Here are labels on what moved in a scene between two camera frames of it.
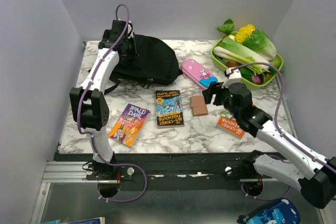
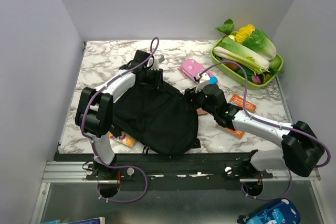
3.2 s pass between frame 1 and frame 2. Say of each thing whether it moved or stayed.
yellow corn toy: stayed
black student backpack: moved
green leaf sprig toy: stayed
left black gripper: moved
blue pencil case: stayed
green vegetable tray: stayed
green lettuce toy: stayed
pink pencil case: stayed
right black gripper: moved
